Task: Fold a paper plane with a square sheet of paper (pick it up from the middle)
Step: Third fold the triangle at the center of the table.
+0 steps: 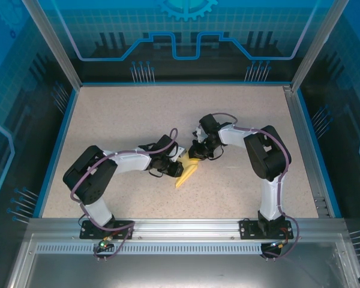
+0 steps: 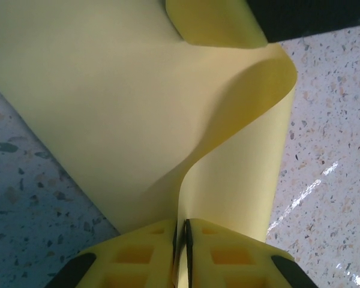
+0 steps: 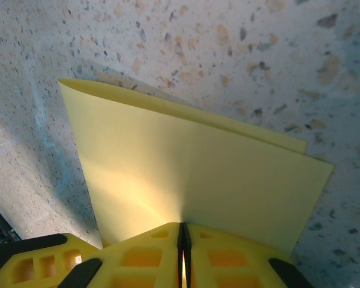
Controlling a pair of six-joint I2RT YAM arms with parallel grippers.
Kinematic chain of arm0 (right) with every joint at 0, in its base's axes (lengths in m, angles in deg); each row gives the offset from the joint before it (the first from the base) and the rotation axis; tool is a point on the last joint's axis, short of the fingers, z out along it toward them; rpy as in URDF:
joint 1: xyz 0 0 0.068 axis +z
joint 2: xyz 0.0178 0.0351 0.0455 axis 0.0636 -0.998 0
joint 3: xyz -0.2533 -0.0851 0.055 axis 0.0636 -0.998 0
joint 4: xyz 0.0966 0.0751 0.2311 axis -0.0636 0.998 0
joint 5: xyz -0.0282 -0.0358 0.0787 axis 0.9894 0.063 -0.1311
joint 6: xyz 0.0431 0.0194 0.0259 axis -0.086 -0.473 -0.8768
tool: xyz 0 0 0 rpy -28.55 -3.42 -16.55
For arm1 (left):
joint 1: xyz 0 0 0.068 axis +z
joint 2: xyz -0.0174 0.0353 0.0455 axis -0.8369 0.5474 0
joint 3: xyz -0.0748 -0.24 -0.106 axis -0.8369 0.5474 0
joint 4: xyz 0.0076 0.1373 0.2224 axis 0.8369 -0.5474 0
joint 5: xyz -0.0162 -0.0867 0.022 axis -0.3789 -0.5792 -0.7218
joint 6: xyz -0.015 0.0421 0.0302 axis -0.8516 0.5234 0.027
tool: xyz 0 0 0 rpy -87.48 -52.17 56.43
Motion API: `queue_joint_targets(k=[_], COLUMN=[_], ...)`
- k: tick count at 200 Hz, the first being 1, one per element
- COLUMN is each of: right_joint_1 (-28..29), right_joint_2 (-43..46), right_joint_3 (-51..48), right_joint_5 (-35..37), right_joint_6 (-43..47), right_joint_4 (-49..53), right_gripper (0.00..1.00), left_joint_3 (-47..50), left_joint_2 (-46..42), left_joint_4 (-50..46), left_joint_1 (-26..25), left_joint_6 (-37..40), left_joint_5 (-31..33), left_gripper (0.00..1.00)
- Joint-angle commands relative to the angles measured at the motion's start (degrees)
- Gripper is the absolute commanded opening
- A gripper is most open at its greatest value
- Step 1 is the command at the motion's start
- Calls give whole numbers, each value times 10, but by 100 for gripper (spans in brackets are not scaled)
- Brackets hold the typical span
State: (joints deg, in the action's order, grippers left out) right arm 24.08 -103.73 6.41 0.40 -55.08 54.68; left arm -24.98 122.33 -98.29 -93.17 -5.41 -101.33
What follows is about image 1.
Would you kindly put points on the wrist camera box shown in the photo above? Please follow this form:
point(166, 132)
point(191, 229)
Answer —
point(199, 135)
point(180, 151)

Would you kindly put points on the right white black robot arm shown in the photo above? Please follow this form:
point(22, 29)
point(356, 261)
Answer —
point(267, 156)

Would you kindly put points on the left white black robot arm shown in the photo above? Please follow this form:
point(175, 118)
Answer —
point(87, 180)

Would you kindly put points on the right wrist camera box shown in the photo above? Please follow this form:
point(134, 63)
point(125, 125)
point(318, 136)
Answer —
point(199, 135)

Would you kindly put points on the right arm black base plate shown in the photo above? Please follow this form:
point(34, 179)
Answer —
point(247, 231)

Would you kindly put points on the yellow paper sheet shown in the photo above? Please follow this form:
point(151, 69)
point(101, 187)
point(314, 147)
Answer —
point(186, 175)

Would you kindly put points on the aluminium side rail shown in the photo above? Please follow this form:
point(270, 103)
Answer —
point(298, 120)

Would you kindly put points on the aluminium frame post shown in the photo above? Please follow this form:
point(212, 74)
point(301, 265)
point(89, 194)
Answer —
point(318, 45)
point(52, 45)

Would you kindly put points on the aluminium mounting rail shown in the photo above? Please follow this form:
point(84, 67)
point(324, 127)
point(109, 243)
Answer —
point(186, 228)

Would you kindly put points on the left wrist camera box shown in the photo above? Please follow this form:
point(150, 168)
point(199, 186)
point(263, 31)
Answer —
point(180, 151)

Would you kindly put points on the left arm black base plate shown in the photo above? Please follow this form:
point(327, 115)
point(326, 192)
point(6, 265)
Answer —
point(87, 232)

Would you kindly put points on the grey metal panel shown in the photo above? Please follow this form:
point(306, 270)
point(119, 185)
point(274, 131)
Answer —
point(183, 273)

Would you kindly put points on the blue table edge strip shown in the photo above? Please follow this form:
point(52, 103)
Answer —
point(57, 150)
point(309, 120)

